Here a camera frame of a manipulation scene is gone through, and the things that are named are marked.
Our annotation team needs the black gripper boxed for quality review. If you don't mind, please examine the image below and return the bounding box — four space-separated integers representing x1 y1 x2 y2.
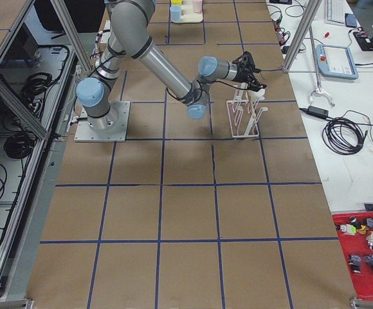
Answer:
230 51 267 91

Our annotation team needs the white cup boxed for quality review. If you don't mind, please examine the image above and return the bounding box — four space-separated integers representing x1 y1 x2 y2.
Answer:
248 89 266 102

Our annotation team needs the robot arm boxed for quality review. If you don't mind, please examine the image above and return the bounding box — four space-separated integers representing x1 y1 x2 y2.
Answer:
77 0 266 131

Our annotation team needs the pink cup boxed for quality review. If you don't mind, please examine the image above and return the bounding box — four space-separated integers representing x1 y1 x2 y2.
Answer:
192 0 203 14

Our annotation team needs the light blue cup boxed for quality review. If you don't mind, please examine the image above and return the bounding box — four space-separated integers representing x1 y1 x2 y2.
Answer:
170 5 182 23

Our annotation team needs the yellow cup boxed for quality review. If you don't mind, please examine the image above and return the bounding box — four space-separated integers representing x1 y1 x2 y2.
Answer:
171 0 182 6

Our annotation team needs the white plastic clamp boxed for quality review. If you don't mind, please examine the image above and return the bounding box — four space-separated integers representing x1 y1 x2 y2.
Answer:
309 88 335 108

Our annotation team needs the black power adapter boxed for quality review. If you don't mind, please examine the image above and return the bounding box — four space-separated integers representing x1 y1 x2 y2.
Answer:
307 106 329 119

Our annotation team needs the teach pendant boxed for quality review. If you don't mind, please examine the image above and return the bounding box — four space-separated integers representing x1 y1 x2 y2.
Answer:
315 44 359 80

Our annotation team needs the cream bunny tray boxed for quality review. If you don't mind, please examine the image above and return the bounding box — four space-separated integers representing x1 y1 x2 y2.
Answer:
176 0 203 24

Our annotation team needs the white keyboard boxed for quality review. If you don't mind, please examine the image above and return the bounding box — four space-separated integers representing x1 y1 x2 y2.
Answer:
325 0 357 28

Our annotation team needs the red parts tray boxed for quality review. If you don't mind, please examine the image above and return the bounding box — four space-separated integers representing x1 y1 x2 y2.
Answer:
332 212 373 301

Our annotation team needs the white wire cup rack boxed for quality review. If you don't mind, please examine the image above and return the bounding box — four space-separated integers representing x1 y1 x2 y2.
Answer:
226 83 268 138

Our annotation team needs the aluminium frame post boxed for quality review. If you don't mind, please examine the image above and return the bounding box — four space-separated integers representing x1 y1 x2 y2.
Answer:
282 0 322 73

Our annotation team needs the coiled black cable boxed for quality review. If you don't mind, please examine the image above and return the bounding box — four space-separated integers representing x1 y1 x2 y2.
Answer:
322 109 373 157

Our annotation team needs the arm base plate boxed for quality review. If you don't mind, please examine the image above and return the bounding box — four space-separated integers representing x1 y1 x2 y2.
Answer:
75 101 131 142

